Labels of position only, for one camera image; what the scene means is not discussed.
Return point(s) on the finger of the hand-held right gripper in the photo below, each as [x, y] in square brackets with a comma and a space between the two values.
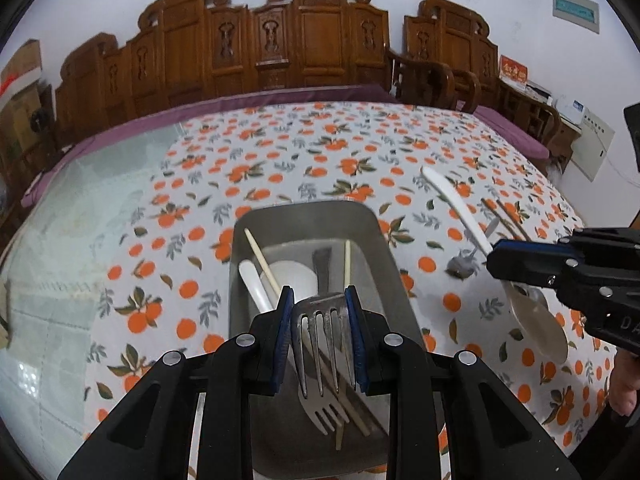
[600, 245]
[525, 262]

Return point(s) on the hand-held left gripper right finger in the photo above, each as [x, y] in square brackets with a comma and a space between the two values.
[356, 340]

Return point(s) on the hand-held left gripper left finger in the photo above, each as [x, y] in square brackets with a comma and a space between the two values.
[283, 340]

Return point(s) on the dark brown chopstick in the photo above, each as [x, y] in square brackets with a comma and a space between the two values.
[492, 215]
[510, 217]

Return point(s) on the metal fork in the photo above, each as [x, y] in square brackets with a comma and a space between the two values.
[320, 305]

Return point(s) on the white round soup spoon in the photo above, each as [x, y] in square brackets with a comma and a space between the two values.
[295, 280]

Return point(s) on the metal spoon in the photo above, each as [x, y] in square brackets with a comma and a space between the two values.
[461, 266]

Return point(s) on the beige chopstick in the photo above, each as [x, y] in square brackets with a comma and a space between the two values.
[347, 265]
[262, 262]

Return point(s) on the grey metal utensil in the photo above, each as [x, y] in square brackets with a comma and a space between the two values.
[322, 270]

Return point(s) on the white plastic fork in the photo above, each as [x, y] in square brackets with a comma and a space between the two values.
[320, 410]

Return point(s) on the rectangular metal tray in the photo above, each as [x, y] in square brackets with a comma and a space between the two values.
[305, 225]

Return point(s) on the person's right hand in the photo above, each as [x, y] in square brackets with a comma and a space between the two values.
[625, 385]

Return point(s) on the wooden side table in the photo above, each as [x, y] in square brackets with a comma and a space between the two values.
[570, 135]

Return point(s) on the purple armchair cushion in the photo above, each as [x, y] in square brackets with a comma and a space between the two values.
[510, 127]

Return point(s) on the white box device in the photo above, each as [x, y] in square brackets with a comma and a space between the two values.
[570, 107]

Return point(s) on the grey flat box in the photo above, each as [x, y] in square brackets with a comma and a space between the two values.
[537, 91]

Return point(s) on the red gift box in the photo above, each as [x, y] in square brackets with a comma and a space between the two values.
[514, 69]

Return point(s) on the orange fruit print tablecloth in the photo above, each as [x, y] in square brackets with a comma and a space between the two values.
[350, 135]

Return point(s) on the carved wooden armchair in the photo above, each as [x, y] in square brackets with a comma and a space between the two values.
[450, 35]

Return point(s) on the long purple sofa cushion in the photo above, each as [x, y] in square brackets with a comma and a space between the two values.
[300, 95]

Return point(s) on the small beige object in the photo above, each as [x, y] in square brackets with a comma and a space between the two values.
[4, 320]

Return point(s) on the carved wooden sofa bench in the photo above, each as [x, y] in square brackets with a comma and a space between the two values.
[320, 35]

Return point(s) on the large cardboard box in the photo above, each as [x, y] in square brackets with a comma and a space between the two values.
[20, 115]

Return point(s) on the small cardboard box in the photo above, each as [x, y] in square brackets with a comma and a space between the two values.
[25, 60]

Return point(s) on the grey wall electrical box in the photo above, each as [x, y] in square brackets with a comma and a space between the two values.
[575, 10]

